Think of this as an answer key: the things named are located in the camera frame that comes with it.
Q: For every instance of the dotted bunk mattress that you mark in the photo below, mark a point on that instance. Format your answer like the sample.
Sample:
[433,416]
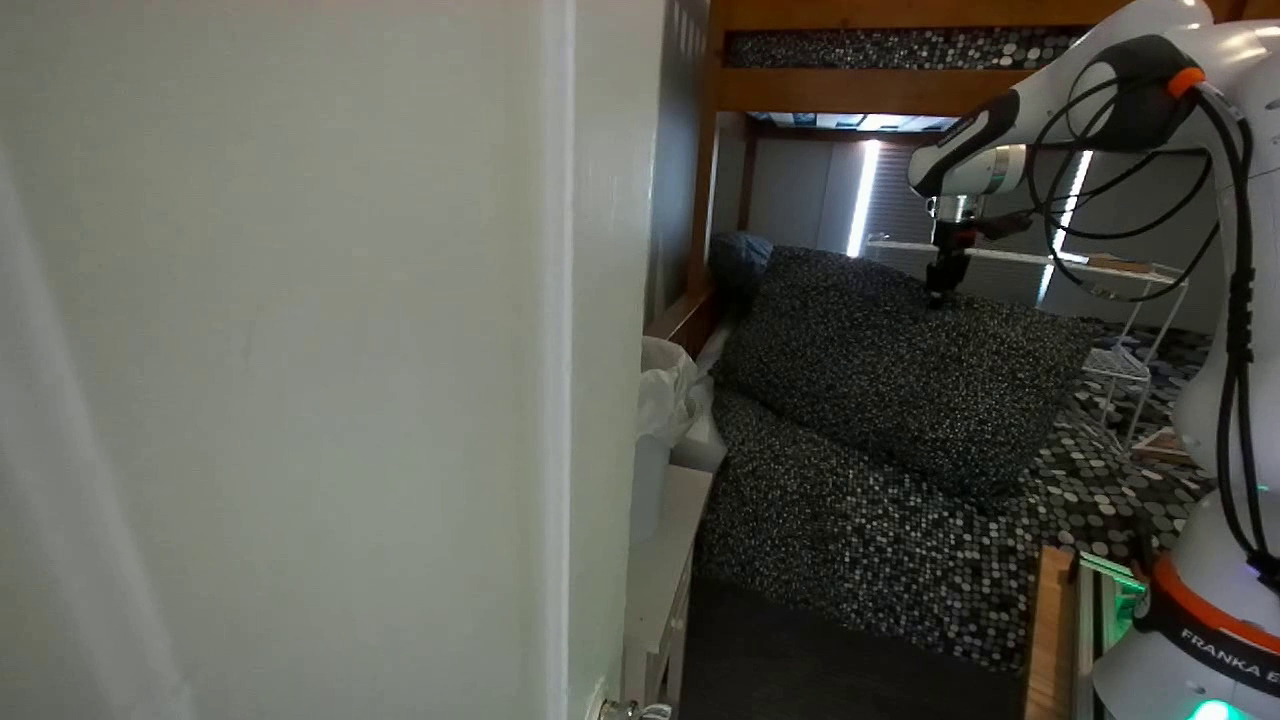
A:
[906,50]

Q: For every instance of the white nightstand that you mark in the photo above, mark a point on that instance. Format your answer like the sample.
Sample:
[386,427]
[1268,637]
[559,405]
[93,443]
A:
[661,585]

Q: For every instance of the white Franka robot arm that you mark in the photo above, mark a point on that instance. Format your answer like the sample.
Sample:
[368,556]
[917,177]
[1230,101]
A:
[1200,401]

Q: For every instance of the wooden bunk bed frame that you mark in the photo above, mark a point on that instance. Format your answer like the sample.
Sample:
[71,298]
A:
[854,90]

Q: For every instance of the bin with plastic bag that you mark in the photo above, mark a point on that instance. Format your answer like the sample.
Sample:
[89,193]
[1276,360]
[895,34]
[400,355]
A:
[661,401]

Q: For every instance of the black dotted pillow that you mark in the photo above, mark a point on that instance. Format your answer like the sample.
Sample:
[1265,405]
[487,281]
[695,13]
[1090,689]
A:
[906,386]

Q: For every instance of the wooden base board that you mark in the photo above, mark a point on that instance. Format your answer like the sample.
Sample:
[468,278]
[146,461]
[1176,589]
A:
[1053,625]

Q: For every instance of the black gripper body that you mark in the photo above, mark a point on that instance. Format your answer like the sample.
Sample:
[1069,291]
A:
[948,251]

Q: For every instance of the blue cushion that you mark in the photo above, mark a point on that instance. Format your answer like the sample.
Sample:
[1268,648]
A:
[744,258]

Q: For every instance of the aluminium base frame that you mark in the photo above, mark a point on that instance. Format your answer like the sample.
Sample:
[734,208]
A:
[1118,589]

